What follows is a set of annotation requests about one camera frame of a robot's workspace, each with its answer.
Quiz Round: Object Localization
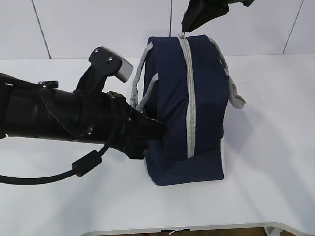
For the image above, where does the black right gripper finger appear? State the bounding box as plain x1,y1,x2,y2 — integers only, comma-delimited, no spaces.
181,0,229,33

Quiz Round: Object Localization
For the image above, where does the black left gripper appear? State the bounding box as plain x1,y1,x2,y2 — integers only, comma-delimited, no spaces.
73,90,166,160

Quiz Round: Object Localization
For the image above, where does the navy blue lunch bag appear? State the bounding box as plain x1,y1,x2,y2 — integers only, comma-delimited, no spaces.
130,35,246,186

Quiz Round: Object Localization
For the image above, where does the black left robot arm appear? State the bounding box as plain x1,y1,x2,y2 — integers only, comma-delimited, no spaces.
0,74,167,159

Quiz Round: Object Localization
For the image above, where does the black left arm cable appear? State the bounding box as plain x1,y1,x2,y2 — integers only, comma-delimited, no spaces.
0,137,116,185

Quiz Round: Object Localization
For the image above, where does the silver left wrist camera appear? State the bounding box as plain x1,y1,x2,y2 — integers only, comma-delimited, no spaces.
89,46,133,83

